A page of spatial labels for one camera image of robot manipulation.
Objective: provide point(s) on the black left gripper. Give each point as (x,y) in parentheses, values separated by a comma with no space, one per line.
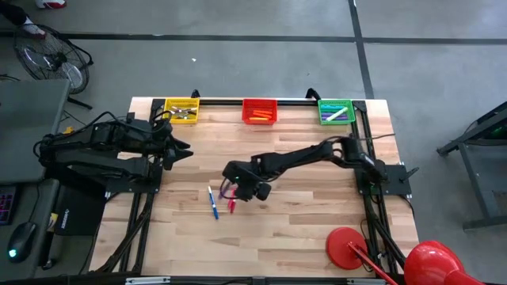
(165,152)

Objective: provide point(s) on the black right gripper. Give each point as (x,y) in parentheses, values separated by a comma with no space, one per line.
(257,192)

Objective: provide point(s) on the black Expo marker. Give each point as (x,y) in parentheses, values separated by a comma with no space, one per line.
(186,115)

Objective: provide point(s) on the yellow-orange highlighter marker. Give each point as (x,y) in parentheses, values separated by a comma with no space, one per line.
(257,118)

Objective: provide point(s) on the purple highlighter marker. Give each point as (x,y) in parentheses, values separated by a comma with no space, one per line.
(326,113)

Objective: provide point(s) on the yellow-green highlighter marker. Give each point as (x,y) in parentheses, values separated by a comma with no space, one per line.
(337,114)

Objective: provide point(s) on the teal highlighter marker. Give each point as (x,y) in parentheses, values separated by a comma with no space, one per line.
(332,107)

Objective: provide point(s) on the lilac highlighter marker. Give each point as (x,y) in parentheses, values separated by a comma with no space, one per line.
(348,120)
(350,117)

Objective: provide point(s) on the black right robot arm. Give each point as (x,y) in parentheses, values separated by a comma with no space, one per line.
(301,156)

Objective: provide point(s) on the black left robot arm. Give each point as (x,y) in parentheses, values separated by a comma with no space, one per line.
(99,138)

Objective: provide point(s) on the red Expo marker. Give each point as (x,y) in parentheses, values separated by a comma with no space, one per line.
(233,206)

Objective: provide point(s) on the blue Expo marker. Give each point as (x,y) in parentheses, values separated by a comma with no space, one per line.
(213,202)

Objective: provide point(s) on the yellow plastic basket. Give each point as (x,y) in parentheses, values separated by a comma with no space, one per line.
(168,103)

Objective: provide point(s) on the red plastic basket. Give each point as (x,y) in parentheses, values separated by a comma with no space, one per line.
(247,105)

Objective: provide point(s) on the red lamp base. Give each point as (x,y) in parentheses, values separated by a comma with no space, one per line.
(342,247)

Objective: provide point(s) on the green plastic basket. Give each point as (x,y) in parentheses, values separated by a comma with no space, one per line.
(321,102)

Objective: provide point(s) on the yellow power plug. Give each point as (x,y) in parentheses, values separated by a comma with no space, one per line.
(69,129)

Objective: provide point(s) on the black computer case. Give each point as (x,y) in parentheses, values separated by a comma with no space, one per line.
(79,213)

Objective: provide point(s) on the grey desk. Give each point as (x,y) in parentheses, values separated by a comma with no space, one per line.
(27,118)

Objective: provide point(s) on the black floor fan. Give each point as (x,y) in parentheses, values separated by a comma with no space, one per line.
(51,59)

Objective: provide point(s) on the black keyboard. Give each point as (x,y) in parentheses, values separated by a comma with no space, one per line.
(6,204)

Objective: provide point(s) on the black computer mouse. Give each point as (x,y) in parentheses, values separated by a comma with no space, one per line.
(20,241)

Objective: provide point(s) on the person's shoe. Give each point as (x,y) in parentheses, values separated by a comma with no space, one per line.
(51,4)

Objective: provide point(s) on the person's foot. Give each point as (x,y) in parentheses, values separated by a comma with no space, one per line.
(17,16)

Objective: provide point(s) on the grey metal stand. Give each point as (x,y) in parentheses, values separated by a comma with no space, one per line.
(483,174)

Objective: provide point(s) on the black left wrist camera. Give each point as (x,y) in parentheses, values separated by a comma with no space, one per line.
(162,128)

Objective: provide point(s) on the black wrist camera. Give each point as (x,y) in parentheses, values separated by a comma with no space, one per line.
(237,172)
(162,128)

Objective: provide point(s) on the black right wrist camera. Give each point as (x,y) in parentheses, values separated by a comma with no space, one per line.
(237,172)

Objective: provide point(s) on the black aluminium table frame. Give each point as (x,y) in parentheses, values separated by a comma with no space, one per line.
(222,102)

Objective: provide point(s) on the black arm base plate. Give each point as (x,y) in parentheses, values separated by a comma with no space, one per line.
(396,182)
(91,186)

